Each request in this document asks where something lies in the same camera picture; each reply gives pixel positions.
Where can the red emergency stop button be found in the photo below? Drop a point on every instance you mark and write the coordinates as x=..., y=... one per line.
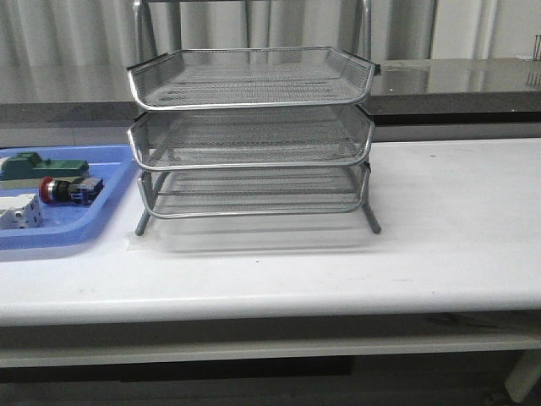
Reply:
x=81, y=191

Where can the blue plastic tray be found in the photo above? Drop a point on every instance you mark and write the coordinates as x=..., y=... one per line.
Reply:
x=68, y=224

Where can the green terminal block module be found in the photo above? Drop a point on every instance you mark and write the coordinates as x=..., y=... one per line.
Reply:
x=27, y=169

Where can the white circuit breaker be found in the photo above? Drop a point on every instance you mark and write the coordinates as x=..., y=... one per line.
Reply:
x=20, y=211

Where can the grey stone counter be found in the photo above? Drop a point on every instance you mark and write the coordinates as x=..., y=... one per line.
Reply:
x=502, y=90

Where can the white table leg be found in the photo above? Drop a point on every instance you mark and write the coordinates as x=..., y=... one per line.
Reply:
x=524, y=375

